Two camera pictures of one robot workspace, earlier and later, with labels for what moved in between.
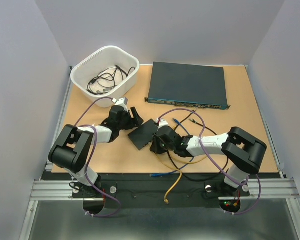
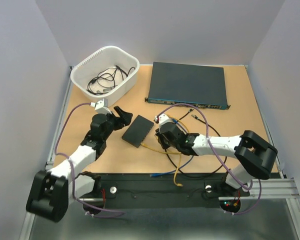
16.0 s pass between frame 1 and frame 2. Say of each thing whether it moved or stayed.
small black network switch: moved
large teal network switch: stayed
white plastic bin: stayed
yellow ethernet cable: moved
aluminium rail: stayed
